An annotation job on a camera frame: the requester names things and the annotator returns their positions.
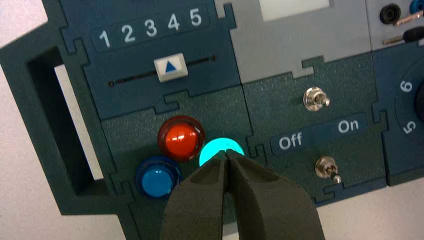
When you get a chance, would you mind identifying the blue banana socket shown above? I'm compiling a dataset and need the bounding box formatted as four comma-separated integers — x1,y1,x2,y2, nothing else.
409,0,424,15

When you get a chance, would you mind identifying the grey and teal control box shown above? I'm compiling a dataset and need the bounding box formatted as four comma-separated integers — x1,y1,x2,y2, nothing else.
0,0,424,240

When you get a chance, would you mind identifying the blue push button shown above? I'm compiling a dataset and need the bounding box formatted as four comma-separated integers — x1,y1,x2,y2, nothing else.
134,155,183,200

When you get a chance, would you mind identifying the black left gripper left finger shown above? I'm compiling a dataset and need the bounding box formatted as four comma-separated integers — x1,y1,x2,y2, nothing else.
160,150,229,240

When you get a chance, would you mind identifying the green push button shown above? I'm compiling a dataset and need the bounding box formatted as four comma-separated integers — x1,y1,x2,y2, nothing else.
198,137,245,168

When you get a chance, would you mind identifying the red push button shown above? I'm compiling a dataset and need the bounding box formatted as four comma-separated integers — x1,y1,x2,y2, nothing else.
156,115,206,163

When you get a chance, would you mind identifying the green teal rotary knob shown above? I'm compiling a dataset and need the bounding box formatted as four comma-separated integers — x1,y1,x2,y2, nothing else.
414,89,424,122

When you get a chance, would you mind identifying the black banana socket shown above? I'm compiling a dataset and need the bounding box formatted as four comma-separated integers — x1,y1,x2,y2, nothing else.
379,3,402,25

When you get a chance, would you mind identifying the white slider knob blue triangle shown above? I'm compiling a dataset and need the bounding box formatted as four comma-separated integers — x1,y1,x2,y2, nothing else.
153,52,189,83

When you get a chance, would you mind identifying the metal toggle switch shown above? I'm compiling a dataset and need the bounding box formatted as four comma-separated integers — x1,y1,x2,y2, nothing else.
314,156,342,185
303,86,331,113

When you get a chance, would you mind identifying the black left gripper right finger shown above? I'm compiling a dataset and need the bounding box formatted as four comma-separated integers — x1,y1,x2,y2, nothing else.
227,149,328,240

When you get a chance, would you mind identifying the white display window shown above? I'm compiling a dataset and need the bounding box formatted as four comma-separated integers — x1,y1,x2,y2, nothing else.
258,0,332,22

